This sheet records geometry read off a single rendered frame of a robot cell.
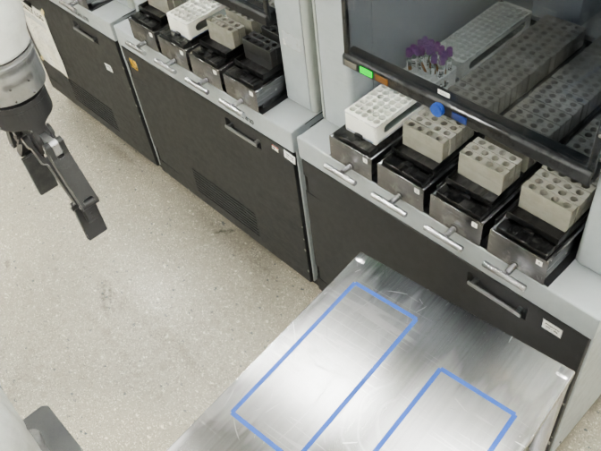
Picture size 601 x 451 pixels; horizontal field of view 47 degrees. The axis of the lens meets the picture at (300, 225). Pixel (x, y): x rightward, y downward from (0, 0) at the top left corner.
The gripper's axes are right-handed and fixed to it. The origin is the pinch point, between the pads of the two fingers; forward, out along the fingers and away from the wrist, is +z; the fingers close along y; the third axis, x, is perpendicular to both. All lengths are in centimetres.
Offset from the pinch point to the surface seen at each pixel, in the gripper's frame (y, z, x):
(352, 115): -12, 34, 70
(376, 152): -4, 40, 69
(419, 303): 31, 38, 41
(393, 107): -7, 34, 78
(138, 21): -98, 39, 67
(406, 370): 38, 38, 29
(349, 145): -11, 40, 67
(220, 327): -47, 120, 38
